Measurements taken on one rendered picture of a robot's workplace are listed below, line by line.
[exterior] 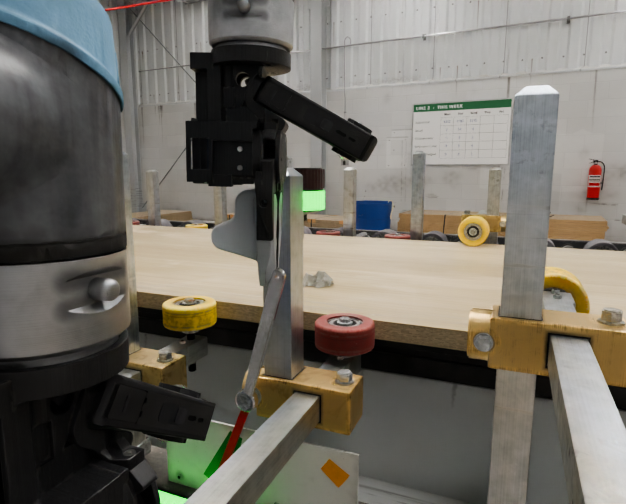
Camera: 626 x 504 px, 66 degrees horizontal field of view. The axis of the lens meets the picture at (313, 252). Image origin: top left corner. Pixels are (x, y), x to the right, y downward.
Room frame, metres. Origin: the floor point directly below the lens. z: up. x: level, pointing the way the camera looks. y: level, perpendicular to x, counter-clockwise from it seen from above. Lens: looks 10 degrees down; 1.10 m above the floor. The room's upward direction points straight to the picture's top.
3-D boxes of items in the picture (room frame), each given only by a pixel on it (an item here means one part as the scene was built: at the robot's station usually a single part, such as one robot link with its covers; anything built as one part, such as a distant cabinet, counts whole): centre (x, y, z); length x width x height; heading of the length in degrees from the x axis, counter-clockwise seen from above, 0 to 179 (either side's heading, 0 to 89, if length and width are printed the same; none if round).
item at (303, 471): (0.53, 0.07, 0.75); 0.26 x 0.01 x 0.10; 67
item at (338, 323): (0.62, -0.04, 0.85); 0.08 x 0.08 x 0.11
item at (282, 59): (0.46, 0.06, 1.15); 0.09 x 0.08 x 0.12; 88
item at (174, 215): (8.64, 3.25, 0.23); 2.41 x 0.77 x 0.17; 155
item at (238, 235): (0.44, 0.06, 1.04); 0.06 x 0.03 x 0.09; 88
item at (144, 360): (0.63, 0.24, 0.83); 0.13 x 0.06 x 0.05; 67
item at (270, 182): (0.43, 0.04, 1.09); 0.05 x 0.02 x 0.09; 178
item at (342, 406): (0.53, 0.01, 0.85); 0.13 x 0.06 x 0.05; 67
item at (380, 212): (6.40, -0.79, 0.36); 0.59 x 0.57 x 0.73; 153
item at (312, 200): (0.58, 0.02, 1.07); 0.06 x 0.06 x 0.02
